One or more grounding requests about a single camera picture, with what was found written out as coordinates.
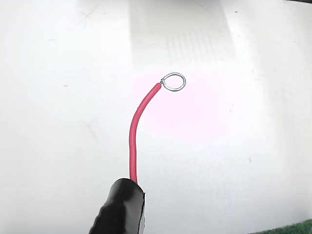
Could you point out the large green sponge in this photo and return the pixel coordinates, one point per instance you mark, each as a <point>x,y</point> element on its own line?
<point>298,229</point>

